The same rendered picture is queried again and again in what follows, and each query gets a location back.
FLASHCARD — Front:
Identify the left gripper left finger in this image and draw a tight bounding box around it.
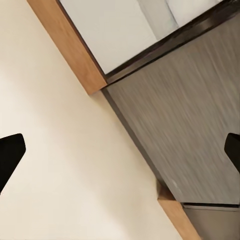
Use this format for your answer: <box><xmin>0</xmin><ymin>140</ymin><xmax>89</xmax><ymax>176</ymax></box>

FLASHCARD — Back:
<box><xmin>0</xmin><ymin>133</ymin><xmax>26</xmax><ymax>193</ymax></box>

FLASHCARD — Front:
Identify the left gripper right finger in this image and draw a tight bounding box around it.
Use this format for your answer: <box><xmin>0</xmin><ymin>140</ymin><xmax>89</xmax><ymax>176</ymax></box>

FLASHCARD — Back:
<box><xmin>224</xmin><ymin>133</ymin><xmax>240</xmax><ymax>172</ymax></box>

